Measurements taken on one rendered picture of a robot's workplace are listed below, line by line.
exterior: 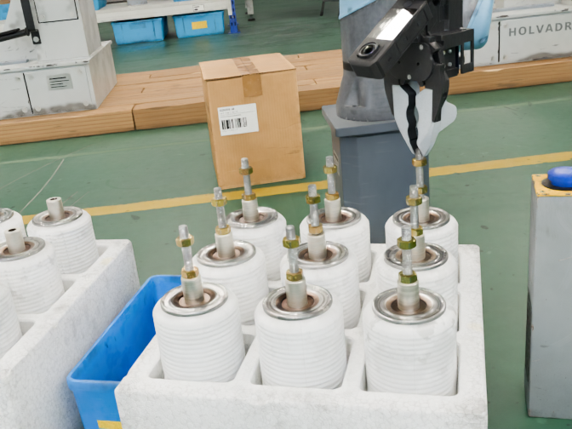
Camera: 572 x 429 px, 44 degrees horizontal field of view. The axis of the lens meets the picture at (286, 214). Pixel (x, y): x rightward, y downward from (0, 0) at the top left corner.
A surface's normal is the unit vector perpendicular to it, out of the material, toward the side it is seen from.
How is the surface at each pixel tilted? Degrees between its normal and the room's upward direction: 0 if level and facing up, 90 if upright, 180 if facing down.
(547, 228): 90
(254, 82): 90
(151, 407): 90
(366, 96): 72
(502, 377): 0
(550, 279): 90
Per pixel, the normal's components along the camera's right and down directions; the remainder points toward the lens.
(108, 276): 0.98, -0.02
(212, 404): -0.22, 0.38
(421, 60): -0.77, 0.29
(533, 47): 0.08, 0.36
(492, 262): -0.09, -0.93
